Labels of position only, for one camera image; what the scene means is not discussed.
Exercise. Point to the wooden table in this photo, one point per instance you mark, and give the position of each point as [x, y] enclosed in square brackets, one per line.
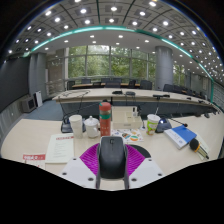
[86, 85]

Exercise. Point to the black desk microphone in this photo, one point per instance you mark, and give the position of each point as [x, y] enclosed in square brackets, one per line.
[164, 125]
[65, 126]

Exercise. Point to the red thermos bottle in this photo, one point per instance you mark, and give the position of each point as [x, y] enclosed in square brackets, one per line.
[105, 118]

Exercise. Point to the ceiling lights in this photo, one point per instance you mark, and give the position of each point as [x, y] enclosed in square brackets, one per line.
[114, 8]

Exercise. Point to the white lidded mug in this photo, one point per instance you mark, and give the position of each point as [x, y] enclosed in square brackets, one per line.
[91, 127]

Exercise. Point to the white cardboard box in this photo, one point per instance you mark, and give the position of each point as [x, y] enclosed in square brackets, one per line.
[126, 118]

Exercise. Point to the blue folder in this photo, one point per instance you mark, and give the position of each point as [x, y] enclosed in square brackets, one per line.
[180, 136]

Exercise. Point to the white paper sheet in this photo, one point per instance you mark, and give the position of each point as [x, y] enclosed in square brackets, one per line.
[204, 144]

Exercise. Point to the black office chairs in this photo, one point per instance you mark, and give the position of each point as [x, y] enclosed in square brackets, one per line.
[145, 84]

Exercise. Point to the magazine with fan print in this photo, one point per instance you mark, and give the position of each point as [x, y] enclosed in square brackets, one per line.
[34, 158]

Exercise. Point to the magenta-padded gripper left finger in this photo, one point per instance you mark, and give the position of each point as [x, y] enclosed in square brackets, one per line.
[87, 158]

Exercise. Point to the white paper booklet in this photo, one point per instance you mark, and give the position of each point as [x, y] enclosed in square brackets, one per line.
[60, 147]

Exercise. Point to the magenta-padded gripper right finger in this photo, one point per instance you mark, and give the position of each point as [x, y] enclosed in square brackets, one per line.
[136, 158]

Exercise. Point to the grey floor heater unit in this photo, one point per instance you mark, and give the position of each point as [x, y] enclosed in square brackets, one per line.
[28, 104]

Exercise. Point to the white paper cup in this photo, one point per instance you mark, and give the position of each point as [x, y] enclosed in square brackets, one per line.
[76, 126]

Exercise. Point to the black handheld microphone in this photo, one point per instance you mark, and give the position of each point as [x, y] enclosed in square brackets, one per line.
[197, 147]

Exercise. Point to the black computer mouse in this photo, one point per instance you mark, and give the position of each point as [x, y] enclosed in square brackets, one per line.
[111, 156]

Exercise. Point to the black round mouse pad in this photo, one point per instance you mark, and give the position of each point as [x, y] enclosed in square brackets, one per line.
[144, 151]

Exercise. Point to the colourful sticker sheet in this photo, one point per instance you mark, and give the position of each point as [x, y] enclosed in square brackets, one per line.
[128, 135]

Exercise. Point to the long curved conference table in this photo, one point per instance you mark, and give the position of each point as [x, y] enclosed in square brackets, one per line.
[100, 95]

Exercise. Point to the green printed paper cup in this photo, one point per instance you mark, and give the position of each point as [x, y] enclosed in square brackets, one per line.
[152, 124]

